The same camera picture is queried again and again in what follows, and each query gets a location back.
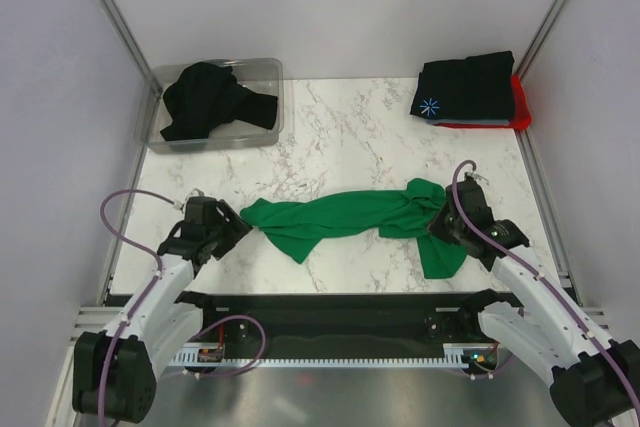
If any clear plastic bin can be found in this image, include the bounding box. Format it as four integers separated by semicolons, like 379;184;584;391
135;58;284;154

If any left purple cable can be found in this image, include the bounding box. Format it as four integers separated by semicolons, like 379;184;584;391
97;189;267;427

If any green t shirt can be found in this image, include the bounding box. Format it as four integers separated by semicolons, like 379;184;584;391
240;178;467;280

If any folded black t shirt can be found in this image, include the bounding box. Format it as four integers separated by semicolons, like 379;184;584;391
410;51;515;120

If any white slotted cable duct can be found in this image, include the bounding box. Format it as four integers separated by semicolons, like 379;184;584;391
168;343;500;369

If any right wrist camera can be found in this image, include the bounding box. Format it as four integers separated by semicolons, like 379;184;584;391
445;178;493;223

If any right aluminium frame post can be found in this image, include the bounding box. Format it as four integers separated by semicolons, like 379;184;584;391
516;0;570;80

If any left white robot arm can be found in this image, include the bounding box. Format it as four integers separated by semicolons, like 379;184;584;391
72;196;251;425

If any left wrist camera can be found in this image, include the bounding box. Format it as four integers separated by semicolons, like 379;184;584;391
184;196;220;225

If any crumpled black t shirt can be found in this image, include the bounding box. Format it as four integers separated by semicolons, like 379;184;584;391
161;62;278;142

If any folded red t shirt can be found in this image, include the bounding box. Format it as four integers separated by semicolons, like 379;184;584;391
428;75;532;131

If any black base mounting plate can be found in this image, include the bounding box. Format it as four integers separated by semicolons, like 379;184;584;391
178;290;521;358

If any aluminium frame post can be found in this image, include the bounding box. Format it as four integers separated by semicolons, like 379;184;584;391
98;0;153;79
516;0;570;80

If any left aluminium frame post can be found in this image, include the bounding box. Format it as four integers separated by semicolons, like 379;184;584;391
98;0;153;79

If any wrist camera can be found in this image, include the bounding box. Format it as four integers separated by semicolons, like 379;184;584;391
445;178;493;223
184;196;220;225

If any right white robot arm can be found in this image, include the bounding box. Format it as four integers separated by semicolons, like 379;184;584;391
428;205;639;426

